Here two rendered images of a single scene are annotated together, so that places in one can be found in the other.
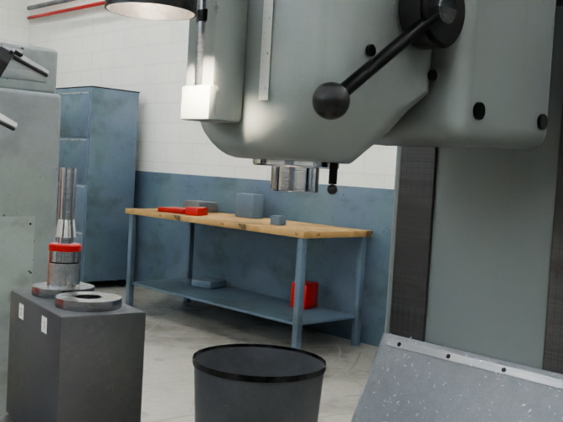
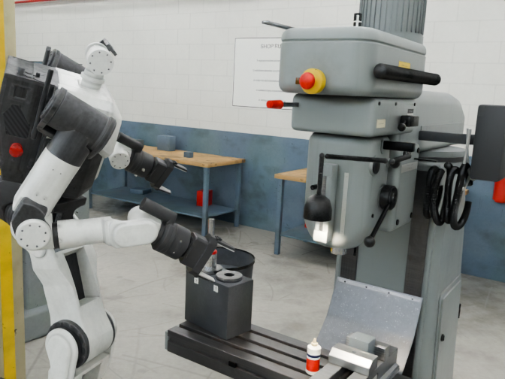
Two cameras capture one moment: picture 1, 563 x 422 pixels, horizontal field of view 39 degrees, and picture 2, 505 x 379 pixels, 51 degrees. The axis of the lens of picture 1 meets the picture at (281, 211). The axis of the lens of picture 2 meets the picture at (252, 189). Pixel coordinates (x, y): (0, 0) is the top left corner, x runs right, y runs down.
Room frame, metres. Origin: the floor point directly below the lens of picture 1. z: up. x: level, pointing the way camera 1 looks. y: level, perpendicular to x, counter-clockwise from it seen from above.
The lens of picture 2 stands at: (-0.63, 0.54, 1.73)
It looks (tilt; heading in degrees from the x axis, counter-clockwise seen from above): 10 degrees down; 348
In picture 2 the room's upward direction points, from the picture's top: 3 degrees clockwise
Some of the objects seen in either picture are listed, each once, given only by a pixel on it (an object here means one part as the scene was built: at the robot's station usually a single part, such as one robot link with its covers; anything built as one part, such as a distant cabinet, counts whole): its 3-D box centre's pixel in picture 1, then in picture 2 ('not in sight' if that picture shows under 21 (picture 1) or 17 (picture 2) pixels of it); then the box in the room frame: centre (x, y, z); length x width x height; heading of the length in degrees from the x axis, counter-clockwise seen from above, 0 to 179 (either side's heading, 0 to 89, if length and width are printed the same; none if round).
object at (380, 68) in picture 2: not in sight; (409, 75); (0.70, -0.14, 1.79); 0.45 x 0.04 x 0.04; 135
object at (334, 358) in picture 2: not in sight; (352, 359); (0.68, -0.04, 1.00); 0.12 x 0.06 x 0.04; 43
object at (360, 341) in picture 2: not in sight; (361, 346); (0.72, -0.08, 1.02); 0.06 x 0.05 x 0.06; 43
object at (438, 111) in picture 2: not in sight; (407, 119); (1.14, -0.37, 1.66); 0.80 x 0.23 x 0.20; 135
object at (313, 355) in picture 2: not in sight; (313, 355); (0.77, 0.04, 0.97); 0.04 x 0.04 x 0.11
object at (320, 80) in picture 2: not in sight; (312, 81); (0.62, 0.15, 1.76); 0.06 x 0.02 x 0.06; 45
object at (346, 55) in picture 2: not in sight; (355, 66); (0.80, -0.02, 1.81); 0.47 x 0.26 x 0.16; 135
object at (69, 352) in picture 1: (72, 359); (218, 298); (1.12, 0.29, 1.01); 0.22 x 0.12 x 0.20; 35
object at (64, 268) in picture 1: (64, 267); (210, 259); (1.17, 0.32, 1.14); 0.05 x 0.05 x 0.05
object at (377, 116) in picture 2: not in sight; (356, 113); (0.81, -0.04, 1.68); 0.34 x 0.24 x 0.10; 135
